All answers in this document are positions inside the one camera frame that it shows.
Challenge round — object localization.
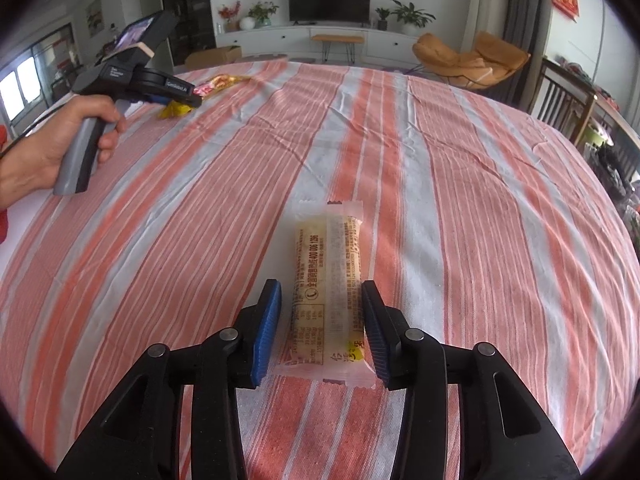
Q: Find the yellow red snack pack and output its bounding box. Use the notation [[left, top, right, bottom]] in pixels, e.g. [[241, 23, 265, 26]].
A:
[[157, 74, 250, 119]]

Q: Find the clear rice cake pack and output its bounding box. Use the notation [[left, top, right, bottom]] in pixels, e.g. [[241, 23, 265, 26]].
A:
[[274, 202, 375, 388]]

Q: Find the person left hand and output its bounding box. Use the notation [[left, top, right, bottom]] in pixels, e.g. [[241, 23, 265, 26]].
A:
[[1, 96, 127, 210]]

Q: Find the black glass display cabinet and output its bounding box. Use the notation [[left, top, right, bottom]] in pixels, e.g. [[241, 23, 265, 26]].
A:
[[162, 0, 216, 66]]

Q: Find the brown cardboard box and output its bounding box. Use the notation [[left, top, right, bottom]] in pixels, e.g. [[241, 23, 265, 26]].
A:
[[184, 44, 242, 70]]

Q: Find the red flower vase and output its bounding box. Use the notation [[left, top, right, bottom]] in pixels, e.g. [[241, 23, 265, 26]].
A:
[[218, 0, 241, 32]]

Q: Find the white round vase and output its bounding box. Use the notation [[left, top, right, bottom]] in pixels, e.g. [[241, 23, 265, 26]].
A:
[[239, 16, 255, 30]]

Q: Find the green plant left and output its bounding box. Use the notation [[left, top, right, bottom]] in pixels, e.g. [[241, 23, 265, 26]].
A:
[[248, 1, 279, 28]]

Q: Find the white TV cabinet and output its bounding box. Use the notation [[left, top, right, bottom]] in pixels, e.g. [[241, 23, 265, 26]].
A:
[[216, 25, 418, 68]]

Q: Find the black flat television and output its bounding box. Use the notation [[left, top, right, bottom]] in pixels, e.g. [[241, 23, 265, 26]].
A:
[[288, 0, 371, 24]]

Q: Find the small wooden bench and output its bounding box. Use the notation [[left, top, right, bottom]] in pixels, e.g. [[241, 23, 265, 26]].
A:
[[311, 34, 364, 65]]

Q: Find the striped orange white tablecloth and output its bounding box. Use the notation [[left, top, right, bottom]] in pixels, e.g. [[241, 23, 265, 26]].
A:
[[1, 61, 639, 479]]

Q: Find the small dark potted plant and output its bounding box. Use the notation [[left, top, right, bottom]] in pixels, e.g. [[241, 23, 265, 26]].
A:
[[375, 6, 390, 32]]

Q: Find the green potted plant right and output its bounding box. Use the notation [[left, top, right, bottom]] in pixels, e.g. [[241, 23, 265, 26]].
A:
[[392, 0, 436, 36]]

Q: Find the dark wooden chair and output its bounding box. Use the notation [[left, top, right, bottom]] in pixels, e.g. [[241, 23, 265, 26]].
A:
[[528, 58, 598, 146]]

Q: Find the orange lounge chair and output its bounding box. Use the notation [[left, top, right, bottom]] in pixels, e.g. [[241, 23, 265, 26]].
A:
[[412, 32, 530, 90]]

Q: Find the framed wall painting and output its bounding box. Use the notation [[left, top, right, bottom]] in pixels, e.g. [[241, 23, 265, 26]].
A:
[[86, 0, 104, 38]]

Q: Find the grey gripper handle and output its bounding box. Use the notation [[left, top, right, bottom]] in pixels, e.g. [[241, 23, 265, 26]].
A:
[[53, 116, 117, 196]]

